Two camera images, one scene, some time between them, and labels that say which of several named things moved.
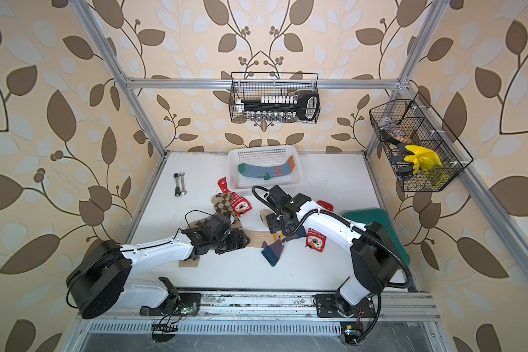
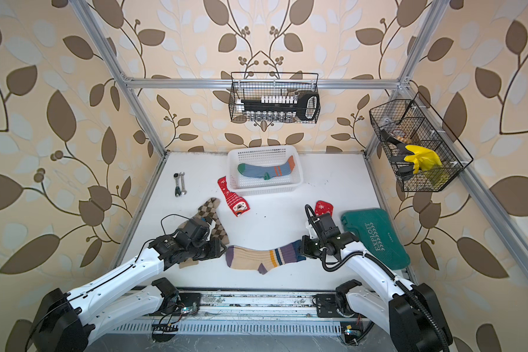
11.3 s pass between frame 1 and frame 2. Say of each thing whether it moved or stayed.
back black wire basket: stayed
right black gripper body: moved
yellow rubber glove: stayed
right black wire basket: stayed
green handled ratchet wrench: stayed
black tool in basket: stayed
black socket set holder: stayed
